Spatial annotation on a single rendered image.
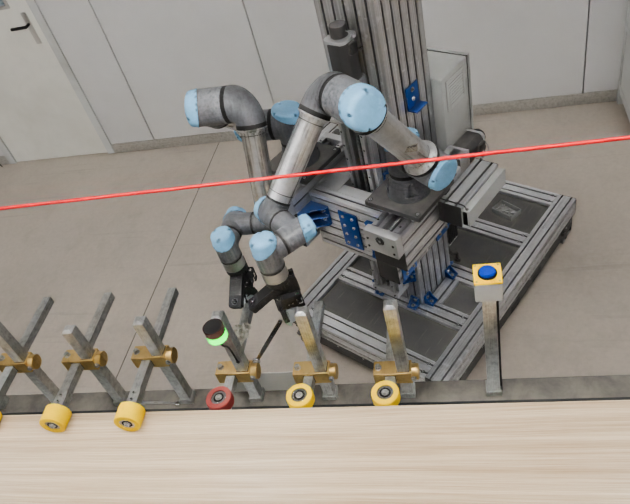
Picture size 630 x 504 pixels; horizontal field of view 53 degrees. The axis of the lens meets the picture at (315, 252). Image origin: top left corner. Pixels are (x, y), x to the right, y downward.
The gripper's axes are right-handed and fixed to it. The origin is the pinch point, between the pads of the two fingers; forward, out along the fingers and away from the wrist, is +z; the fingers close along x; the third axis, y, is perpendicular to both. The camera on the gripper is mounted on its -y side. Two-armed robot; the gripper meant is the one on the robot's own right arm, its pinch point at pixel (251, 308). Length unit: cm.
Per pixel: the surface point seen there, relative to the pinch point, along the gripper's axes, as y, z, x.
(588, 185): 146, 85, -143
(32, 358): -28, -15, 67
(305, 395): -42, -9, -27
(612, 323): 49, 83, -136
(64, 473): -65, -9, 42
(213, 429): -52, -9, -1
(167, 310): -10.4, -14.0, 23.6
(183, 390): -30.2, 4.0, 19.5
